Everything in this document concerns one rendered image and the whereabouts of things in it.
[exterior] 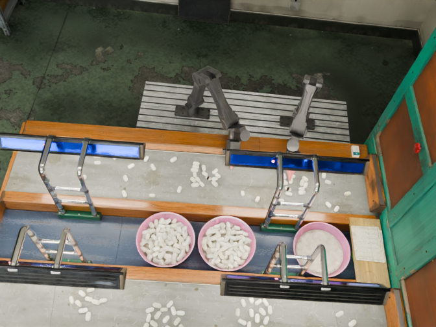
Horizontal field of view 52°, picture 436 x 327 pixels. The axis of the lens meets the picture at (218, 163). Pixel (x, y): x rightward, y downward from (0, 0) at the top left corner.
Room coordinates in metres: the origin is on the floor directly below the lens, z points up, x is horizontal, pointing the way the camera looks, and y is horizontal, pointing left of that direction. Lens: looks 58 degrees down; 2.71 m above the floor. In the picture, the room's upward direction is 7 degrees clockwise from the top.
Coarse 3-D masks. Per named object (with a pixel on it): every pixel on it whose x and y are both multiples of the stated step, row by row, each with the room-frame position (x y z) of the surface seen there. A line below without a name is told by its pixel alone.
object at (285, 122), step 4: (280, 116) 1.62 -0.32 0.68; (284, 116) 1.62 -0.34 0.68; (280, 120) 1.59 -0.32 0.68; (284, 120) 1.59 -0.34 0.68; (288, 120) 1.60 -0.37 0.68; (292, 120) 1.60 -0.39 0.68; (308, 120) 1.62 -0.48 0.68; (312, 120) 1.62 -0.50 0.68; (280, 124) 1.56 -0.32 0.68; (284, 124) 1.57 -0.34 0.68; (288, 124) 1.57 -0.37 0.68; (308, 124) 1.59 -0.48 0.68; (312, 124) 1.59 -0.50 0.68; (308, 128) 1.56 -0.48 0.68; (312, 128) 1.56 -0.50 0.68
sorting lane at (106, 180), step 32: (32, 160) 1.09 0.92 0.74; (64, 160) 1.11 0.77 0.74; (96, 160) 1.14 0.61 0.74; (128, 160) 1.16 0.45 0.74; (160, 160) 1.19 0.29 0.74; (192, 160) 1.21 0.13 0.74; (224, 160) 1.24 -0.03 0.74; (32, 192) 0.92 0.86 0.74; (64, 192) 0.94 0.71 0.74; (96, 192) 0.96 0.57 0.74; (128, 192) 0.98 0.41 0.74; (160, 192) 1.01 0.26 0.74; (192, 192) 1.03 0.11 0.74; (224, 192) 1.05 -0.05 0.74; (256, 192) 1.07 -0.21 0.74; (320, 192) 1.12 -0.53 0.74; (352, 192) 1.15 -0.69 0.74
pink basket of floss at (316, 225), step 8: (312, 224) 0.93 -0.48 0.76; (320, 224) 0.94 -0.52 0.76; (328, 224) 0.94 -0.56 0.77; (304, 232) 0.90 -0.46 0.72; (328, 232) 0.92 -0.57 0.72; (336, 232) 0.91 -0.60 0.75; (296, 240) 0.85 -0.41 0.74; (344, 240) 0.87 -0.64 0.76; (344, 248) 0.84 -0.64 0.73; (344, 256) 0.80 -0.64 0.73; (344, 264) 0.76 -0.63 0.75; (312, 272) 0.69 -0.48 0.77; (336, 272) 0.71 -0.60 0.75
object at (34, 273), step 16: (0, 272) 0.43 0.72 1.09; (16, 272) 0.43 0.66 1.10; (32, 272) 0.44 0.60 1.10; (48, 272) 0.44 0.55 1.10; (64, 272) 0.45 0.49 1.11; (80, 272) 0.46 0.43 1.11; (96, 272) 0.46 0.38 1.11; (112, 272) 0.47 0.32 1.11; (96, 288) 0.43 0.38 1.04; (112, 288) 0.43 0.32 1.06
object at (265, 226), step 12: (276, 156) 1.06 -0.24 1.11; (312, 156) 1.08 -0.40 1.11; (276, 168) 1.00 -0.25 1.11; (276, 192) 0.91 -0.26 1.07; (276, 204) 0.91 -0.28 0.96; (288, 204) 0.91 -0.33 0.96; (300, 204) 0.92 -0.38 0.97; (276, 216) 0.91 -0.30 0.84; (288, 216) 0.91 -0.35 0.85; (300, 216) 0.92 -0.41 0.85; (264, 228) 0.90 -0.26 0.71; (276, 228) 0.91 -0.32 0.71; (288, 228) 0.91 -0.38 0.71
